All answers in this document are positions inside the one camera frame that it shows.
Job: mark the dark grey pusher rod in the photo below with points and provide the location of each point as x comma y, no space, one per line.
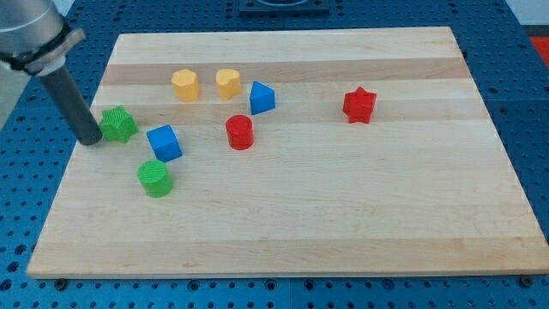
62,88

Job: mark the green star block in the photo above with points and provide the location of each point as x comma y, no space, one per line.
118,125

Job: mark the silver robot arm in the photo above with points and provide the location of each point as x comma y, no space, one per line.
35,39

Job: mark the blue cube block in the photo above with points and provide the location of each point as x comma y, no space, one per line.
164,143

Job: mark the red star block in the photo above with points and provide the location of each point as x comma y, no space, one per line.
359,105

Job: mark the yellow hexagon block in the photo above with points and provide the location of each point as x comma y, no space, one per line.
186,85

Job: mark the green cylinder block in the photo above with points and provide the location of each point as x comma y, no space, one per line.
155,178

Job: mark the yellow heart block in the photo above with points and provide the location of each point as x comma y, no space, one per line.
228,83

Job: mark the red cylinder block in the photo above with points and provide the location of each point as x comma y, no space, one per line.
239,129

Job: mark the blue triangular prism block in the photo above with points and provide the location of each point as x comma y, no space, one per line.
262,98

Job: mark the wooden board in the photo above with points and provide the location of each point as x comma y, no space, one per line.
425,189

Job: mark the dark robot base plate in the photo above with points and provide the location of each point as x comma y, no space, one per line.
282,6

